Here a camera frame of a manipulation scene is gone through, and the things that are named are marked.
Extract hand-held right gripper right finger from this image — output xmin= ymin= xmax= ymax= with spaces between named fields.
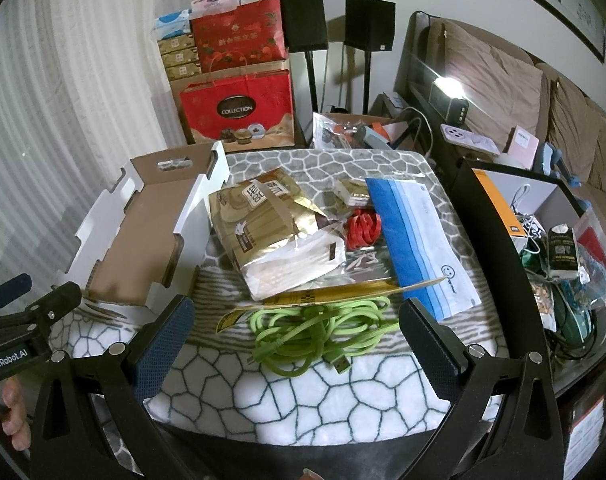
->
xmin=398 ymin=297 xmax=566 ymax=480

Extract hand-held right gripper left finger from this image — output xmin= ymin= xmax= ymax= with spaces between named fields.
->
xmin=28 ymin=295 xmax=196 ymax=480

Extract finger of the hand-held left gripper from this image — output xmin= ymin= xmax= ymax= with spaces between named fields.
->
xmin=0 ymin=273 xmax=32 ymax=318
xmin=13 ymin=281 xmax=82 ymax=341

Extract blue and white zip bag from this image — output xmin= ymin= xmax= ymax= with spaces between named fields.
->
xmin=364 ymin=176 xmax=483 ymax=322

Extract green braided cable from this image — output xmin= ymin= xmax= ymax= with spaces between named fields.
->
xmin=250 ymin=296 xmax=401 ymax=378

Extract white cardboard box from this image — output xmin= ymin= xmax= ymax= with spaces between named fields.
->
xmin=63 ymin=141 xmax=229 ymax=313

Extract gold foil snack bag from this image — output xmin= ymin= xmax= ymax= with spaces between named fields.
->
xmin=207 ymin=167 xmax=329 ymax=281

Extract person's left hand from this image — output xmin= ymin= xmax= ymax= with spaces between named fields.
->
xmin=0 ymin=377 xmax=31 ymax=436

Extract clear bag of toothpicks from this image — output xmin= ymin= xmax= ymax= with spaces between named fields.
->
xmin=333 ymin=247 xmax=399 ymax=286

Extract yellow card packaging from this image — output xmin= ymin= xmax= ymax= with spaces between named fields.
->
xmin=218 ymin=277 xmax=449 ymax=333

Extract black glass side table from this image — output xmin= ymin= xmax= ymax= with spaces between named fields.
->
xmin=448 ymin=157 xmax=606 ymax=411

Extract bag of nuts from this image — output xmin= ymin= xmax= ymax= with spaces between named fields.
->
xmin=530 ymin=280 xmax=557 ymax=332

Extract grey white patterned blanket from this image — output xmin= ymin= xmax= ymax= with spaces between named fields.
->
xmin=48 ymin=147 xmax=509 ymax=446

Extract red rubber bands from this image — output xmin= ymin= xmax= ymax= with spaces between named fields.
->
xmin=344 ymin=211 xmax=384 ymax=251

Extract clear bag of white items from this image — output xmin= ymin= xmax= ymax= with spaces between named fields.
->
xmin=245 ymin=232 xmax=349 ymax=301

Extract orange and white box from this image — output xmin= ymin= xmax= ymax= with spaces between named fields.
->
xmin=470 ymin=167 xmax=584 ymax=256

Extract black snack packet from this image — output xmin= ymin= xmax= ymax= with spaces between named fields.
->
xmin=548 ymin=225 xmax=581 ymax=279

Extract small gold foil packet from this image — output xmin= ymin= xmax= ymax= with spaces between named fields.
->
xmin=332 ymin=179 xmax=373 ymax=207

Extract white curtain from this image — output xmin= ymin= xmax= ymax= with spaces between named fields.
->
xmin=0 ymin=0 xmax=184 ymax=291

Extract clear bag with red card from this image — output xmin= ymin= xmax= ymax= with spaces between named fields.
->
xmin=573 ymin=205 xmax=606 ymax=306

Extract white power strip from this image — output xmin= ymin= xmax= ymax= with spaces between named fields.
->
xmin=440 ymin=122 xmax=501 ymax=157

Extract pink box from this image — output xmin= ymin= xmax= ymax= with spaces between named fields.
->
xmin=506 ymin=125 xmax=539 ymax=168

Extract blue toy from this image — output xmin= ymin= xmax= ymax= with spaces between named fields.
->
xmin=538 ymin=142 xmax=584 ymax=188

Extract brown sofa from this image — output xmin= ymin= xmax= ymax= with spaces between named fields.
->
xmin=398 ymin=10 xmax=606 ymax=226

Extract clear plastic bag of items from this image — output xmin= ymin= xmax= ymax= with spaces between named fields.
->
xmin=310 ymin=110 xmax=419 ymax=151

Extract black lamp device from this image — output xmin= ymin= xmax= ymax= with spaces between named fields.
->
xmin=423 ymin=77 xmax=470 ymax=123

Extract black speaker stand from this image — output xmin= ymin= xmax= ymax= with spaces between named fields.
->
xmin=360 ymin=50 xmax=374 ymax=116
xmin=303 ymin=50 xmax=320 ymax=146

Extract red Collection gift box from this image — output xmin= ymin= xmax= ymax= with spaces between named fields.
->
xmin=169 ymin=57 xmax=297 ymax=147

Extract large brown cushion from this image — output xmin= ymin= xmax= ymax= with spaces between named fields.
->
xmin=428 ymin=20 xmax=544 ymax=153

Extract blue white tissue pack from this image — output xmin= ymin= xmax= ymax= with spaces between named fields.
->
xmin=153 ymin=9 xmax=191 ymax=41

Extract red floral gift bag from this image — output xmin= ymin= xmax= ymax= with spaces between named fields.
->
xmin=190 ymin=0 xmax=289 ymax=66

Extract black speaker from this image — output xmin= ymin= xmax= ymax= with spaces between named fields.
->
xmin=344 ymin=0 xmax=396 ymax=53
xmin=279 ymin=0 xmax=330 ymax=53

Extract white cable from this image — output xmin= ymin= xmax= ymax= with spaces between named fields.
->
xmin=393 ymin=106 xmax=434 ymax=157

